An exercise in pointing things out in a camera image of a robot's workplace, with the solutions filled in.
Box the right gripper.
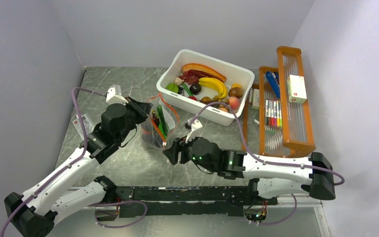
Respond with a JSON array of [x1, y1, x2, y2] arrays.
[[163, 130, 216, 172]]

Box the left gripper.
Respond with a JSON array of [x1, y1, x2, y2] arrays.
[[116, 95, 152, 142]]

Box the clear zip top bag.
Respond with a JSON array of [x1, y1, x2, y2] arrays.
[[141, 94, 180, 149]]

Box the dark green toy cucumber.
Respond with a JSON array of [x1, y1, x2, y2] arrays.
[[156, 105, 168, 138]]

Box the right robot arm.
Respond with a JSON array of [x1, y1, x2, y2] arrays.
[[162, 137, 336, 204]]

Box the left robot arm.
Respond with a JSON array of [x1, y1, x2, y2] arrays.
[[4, 97, 152, 237]]

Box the white plastic food bin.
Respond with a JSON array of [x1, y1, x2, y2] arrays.
[[156, 49, 255, 126]]

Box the green toy lime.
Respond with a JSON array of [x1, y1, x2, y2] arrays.
[[166, 83, 179, 94]]

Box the white tag card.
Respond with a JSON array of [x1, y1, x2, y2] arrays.
[[73, 113, 95, 135]]

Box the red toy grapes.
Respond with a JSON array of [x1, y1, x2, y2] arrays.
[[179, 71, 199, 85]]

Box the yellow toy banana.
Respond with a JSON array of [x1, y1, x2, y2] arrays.
[[198, 78, 227, 101]]

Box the orange toy melon slice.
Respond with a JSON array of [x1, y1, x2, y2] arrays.
[[181, 63, 227, 82]]

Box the set of coloured markers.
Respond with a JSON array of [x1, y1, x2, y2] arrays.
[[265, 99, 282, 127]]

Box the orange wooden rack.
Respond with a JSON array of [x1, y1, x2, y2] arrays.
[[248, 46, 316, 158]]

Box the white small carton box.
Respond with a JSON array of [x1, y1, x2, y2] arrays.
[[287, 75, 307, 104]]

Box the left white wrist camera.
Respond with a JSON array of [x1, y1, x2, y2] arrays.
[[106, 84, 128, 105]]

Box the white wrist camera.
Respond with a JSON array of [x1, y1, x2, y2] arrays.
[[185, 119, 203, 143], [106, 84, 128, 105]]

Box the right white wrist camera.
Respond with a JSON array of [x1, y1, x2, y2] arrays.
[[185, 119, 203, 143]]

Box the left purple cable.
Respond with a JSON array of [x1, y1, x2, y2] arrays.
[[0, 87, 149, 237]]

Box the purple cable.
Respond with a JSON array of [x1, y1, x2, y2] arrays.
[[0, 87, 149, 237], [186, 101, 345, 226]]

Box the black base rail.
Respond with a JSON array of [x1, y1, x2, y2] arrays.
[[100, 186, 278, 218]]

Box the blue handled tool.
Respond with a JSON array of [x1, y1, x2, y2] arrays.
[[265, 71, 280, 99]]

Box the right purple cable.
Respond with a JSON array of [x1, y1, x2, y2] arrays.
[[186, 101, 345, 226]]

